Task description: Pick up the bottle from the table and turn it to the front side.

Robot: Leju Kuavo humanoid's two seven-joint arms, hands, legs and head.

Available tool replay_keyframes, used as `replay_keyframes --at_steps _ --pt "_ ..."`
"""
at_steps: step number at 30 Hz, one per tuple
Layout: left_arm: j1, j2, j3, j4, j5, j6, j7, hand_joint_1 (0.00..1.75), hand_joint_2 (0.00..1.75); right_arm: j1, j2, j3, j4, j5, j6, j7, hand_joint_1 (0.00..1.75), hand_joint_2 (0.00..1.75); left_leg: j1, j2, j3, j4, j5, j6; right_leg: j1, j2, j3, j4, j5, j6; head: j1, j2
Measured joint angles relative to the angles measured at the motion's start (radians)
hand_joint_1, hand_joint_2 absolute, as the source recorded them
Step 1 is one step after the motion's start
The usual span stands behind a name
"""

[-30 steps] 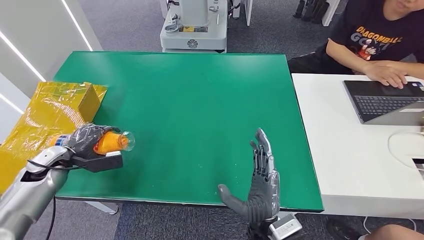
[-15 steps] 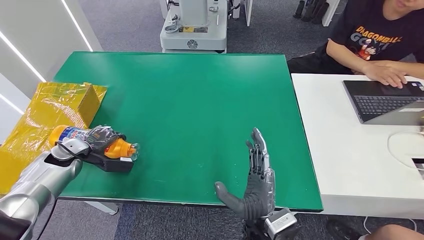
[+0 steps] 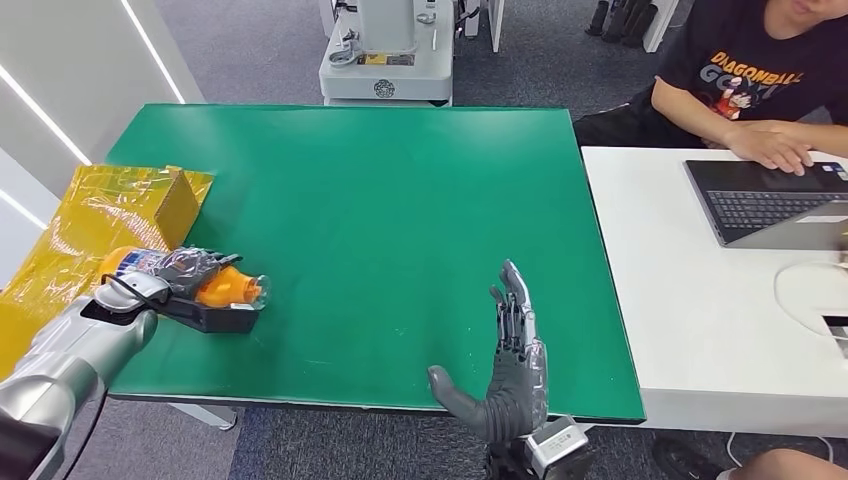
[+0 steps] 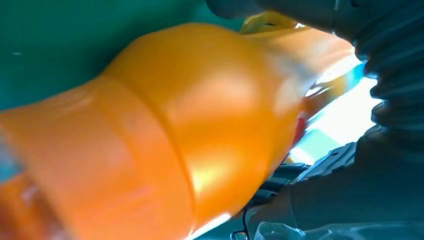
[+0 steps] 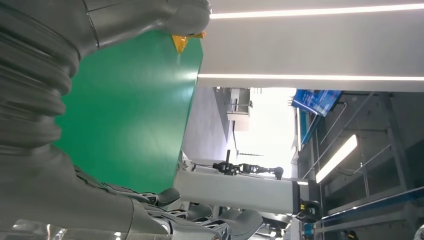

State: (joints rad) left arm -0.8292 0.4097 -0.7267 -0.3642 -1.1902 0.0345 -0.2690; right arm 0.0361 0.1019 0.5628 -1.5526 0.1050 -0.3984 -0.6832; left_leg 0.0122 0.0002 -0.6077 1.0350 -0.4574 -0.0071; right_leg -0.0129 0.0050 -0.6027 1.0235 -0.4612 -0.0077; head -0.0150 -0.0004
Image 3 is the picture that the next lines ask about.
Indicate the yellow taped cardboard box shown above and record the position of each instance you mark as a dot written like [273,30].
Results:
[99,212]

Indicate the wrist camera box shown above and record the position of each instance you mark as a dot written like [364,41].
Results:
[218,318]
[560,450]

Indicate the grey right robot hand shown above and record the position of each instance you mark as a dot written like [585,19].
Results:
[520,384]

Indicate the white table leg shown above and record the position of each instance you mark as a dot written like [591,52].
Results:
[205,416]

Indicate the person's right forearm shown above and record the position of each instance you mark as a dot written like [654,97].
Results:
[689,109]

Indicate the white grey machine base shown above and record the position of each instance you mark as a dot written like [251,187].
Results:
[387,66]

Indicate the black shoe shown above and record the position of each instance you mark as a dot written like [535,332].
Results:
[686,460]

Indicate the black stand feet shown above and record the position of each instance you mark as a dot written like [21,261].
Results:
[619,20]

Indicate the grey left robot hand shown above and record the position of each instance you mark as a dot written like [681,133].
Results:
[192,272]

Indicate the person's bare leg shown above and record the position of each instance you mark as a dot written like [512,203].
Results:
[795,467]

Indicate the person's right hand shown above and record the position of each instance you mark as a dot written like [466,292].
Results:
[772,151]

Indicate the person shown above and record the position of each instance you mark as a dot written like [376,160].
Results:
[742,60]

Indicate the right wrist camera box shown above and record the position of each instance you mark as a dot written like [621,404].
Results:
[560,450]

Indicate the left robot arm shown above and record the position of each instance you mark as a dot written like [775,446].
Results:
[73,358]

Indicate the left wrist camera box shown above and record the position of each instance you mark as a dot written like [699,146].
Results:
[218,318]

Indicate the orange bottle with clear cap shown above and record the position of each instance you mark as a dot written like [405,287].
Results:
[228,288]

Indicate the dark grey laptop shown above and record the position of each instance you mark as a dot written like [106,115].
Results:
[762,199]

